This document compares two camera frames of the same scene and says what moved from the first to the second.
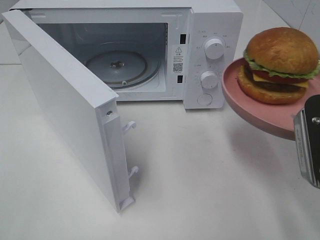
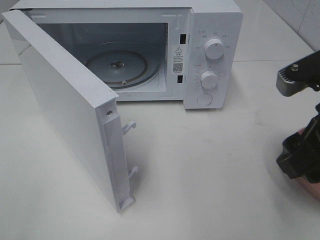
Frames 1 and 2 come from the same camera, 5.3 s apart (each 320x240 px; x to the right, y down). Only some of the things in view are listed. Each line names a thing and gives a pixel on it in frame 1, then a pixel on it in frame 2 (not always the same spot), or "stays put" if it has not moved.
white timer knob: [208, 79] stays put
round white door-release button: [204, 99] stays put
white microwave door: [82, 111] stays put
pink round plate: [277, 118] -> [313, 188]
